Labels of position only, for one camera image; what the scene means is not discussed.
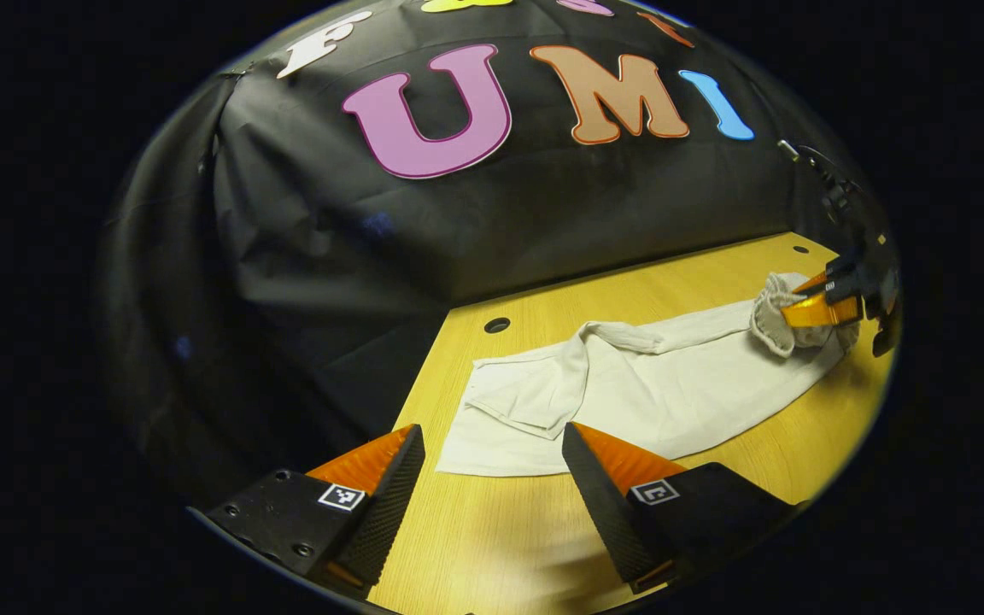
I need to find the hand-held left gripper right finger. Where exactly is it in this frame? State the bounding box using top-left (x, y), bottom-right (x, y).
top-left (562, 420), bottom-right (800, 595)

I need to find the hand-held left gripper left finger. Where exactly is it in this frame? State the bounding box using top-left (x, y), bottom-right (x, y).
top-left (193, 425), bottom-right (426, 590)

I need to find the black backdrop cloth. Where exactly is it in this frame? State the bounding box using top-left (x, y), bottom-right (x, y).
top-left (99, 0), bottom-right (877, 513)

